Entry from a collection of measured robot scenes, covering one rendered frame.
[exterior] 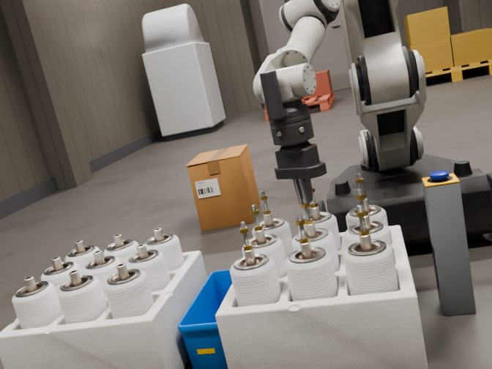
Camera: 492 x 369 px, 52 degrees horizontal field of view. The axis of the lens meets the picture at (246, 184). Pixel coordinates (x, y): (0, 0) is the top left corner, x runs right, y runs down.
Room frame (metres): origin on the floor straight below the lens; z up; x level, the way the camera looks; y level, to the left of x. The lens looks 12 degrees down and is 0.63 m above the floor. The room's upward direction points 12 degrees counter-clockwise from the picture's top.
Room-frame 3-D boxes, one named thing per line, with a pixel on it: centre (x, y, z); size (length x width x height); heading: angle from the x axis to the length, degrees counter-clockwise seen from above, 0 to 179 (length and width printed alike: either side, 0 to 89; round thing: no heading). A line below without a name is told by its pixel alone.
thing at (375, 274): (0.94, -0.20, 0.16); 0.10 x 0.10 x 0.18
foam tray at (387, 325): (1.08, -0.12, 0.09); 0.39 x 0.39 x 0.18; 75
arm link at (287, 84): (1.07, -0.12, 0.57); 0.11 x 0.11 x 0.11; 55
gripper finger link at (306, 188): (1.07, -0.13, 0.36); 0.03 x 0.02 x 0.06; 137
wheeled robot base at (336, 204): (1.71, -0.51, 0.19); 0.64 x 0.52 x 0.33; 167
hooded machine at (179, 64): (6.64, 0.48, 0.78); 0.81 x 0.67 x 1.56; 167
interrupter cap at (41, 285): (1.13, 0.54, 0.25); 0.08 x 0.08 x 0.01
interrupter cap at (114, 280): (1.08, 0.31, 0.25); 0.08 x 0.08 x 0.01
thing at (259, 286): (1.00, 0.02, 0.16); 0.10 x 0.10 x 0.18
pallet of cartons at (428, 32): (6.54, -2.87, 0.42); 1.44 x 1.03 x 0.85; 166
